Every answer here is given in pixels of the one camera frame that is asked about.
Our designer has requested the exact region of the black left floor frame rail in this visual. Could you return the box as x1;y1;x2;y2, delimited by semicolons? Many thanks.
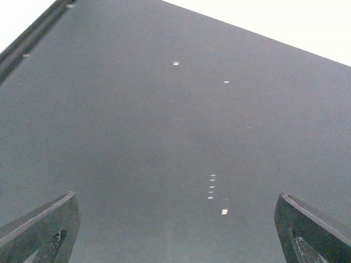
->
1;0;76;83

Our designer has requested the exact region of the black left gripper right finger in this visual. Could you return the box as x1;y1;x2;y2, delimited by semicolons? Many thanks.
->
274;192;350;262

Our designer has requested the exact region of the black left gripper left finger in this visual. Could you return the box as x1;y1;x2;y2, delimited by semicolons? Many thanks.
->
1;191;80;262

